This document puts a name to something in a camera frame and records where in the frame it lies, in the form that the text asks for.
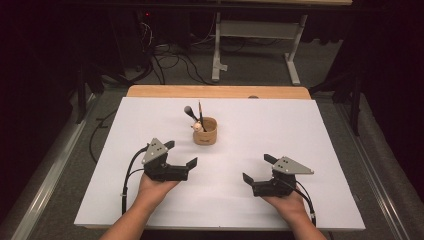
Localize black fluffy makeup brush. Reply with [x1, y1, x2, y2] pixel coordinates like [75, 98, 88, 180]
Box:
[183, 105, 201, 125]

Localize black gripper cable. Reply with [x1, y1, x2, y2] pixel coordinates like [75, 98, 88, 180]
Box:
[120, 144, 149, 216]
[293, 179, 318, 228]

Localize person's left hand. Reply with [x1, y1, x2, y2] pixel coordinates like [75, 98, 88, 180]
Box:
[136, 173, 181, 211]

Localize black metal stand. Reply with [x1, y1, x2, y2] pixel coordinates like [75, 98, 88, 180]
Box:
[308, 73, 363, 137]
[74, 63, 105, 125]

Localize thin gold black makeup brush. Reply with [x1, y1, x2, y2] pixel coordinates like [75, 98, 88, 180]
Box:
[197, 100, 208, 133]

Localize large white board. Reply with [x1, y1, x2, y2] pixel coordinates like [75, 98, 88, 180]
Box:
[73, 96, 367, 232]

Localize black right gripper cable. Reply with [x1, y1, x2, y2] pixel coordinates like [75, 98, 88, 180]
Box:
[293, 179, 318, 228]

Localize dark equipment with red light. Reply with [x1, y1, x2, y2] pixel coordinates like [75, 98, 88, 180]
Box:
[109, 8, 193, 76]

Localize thin black floor cable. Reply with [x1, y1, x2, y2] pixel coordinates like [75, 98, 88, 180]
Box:
[89, 109, 118, 165]

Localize black floor cables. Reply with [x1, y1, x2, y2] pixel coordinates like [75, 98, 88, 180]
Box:
[146, 43, 218, 86]

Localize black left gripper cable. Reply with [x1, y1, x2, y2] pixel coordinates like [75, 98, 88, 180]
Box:
[120, 144, 149, 216]

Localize tan bear pen holder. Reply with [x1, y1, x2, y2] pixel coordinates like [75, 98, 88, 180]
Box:
[192, 116, 219, 146]

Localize white metal frame desk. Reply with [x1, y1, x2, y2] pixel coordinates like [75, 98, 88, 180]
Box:
[206, 0, 353, 86]

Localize metal floor rail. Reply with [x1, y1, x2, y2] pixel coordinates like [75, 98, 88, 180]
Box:
[333, 99, 412, 240]
[9, 93, 101, 240]

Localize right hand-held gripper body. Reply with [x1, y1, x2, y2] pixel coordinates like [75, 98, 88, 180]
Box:
[252, 155, 315, 198]

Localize person's right hand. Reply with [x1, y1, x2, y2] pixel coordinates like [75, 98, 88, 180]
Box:
[261, 189, 309, 223]

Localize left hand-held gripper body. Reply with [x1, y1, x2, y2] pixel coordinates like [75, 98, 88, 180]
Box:
[141, 137, 190, 183]

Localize white cable bundle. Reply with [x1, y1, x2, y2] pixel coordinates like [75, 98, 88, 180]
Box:
[139, 21, 155, 46]

